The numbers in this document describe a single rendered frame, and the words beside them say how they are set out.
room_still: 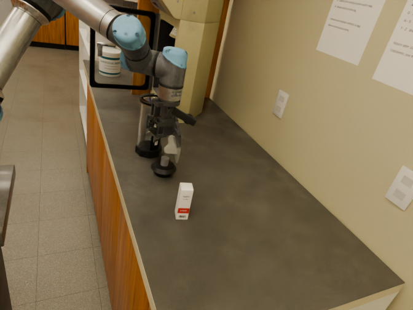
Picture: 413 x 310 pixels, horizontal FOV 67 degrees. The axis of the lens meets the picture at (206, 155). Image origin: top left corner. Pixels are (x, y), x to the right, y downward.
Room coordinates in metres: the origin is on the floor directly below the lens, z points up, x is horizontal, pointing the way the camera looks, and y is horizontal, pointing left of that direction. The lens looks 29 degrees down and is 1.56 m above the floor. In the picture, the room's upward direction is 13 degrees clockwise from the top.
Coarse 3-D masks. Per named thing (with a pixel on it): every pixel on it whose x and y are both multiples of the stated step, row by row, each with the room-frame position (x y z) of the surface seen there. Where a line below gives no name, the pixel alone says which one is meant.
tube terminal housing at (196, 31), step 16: (192, 0) 1.39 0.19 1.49; (208, 0) 1.43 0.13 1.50; (160, 16) 1.62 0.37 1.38; (192, 16) 1.40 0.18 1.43; (208, 16) 1.46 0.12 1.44; (176, 32) 1.40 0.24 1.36; (192, 32) 1.40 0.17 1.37; (208, 32) 1.49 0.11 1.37; (192, 48) 1.41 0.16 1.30; (208, 48) 1.53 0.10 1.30; (192, 64) 1.42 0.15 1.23; (208, 64) 1.58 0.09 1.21; (192, 80) 1.42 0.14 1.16; (192, 96) 1.44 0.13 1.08; (192, 112) 1.48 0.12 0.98
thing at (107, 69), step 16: (144, 16) 1.61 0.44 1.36; (96, 32) 1.50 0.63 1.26; (96, 48) 1.50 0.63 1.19; (112, 48) 1.54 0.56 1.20; (96, 64) 1.50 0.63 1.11; (112, 64) 1.54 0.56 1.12; (96, 80) 1.50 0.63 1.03; (112, 80) 1.54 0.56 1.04; (128, 80) 1.58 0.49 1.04; (144, 80) 1.62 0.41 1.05
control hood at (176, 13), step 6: (150, 0) 1.61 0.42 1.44; (162, 0) 1.33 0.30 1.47; (168, 0) 1.34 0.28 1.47; (174, 0) 1.35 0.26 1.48; (180, 0) 1.37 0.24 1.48; (162, 6) 1.42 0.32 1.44; (168, 6) 1.35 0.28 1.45; (174, 6) 1.36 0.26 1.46; (180, 6) 1.37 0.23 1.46; (168, 12) 1.39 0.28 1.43; (174, 12) 1.36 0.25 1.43; (180, 12) 1.37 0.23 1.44; (180, 18) 1.38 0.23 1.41
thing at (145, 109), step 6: (144, 96) 1.08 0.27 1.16; (150, 96) 1.10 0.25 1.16; (156, 96) 1.10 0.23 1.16; (150, 102) 1.02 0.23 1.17; (144, 108) 1.02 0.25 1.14; (150, 108) 1.02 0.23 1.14; (144, 114) 1.02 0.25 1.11; (144, 120) 1.02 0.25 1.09; (144, 126) 1.02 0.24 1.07; (138, 132) 1.04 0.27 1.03; (144, 132) 1.02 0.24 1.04; (138, 138) 1.04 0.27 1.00; (144, 138) 1.02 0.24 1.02; (150, 138) 1.02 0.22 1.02; (138, 144) 1.03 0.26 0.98; (144, 144) 1.02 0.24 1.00; (150, 144) 1.02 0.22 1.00; (144, 150) 1.02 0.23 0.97; (156, 150) 1.04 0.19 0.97
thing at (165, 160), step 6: (162, 156) 0.94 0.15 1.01; (156, 162) 0.94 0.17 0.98; (162, 162) 0.93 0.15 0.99; (168, 162) 0.96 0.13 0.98; (156, 168) 0.91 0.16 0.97; (162, 168) 0.92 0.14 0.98; (168, 168) 0.92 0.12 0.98; (174, 168) 0.94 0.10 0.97; (156, 174) 0.91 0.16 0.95; (162, 174) 0.90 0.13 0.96; (168, 174) 0.90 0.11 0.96
